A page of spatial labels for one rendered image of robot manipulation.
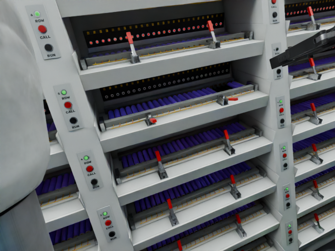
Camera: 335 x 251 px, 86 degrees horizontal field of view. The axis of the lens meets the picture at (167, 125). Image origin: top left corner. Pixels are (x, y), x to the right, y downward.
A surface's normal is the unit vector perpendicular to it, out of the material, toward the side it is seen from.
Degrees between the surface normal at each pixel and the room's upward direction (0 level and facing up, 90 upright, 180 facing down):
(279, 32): 90
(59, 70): 90
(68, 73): 90
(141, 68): 109
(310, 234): 19
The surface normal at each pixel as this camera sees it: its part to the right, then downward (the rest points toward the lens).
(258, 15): -0.94, 0.26
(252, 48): 0.33, 0.47
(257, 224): -0.11, -0.85
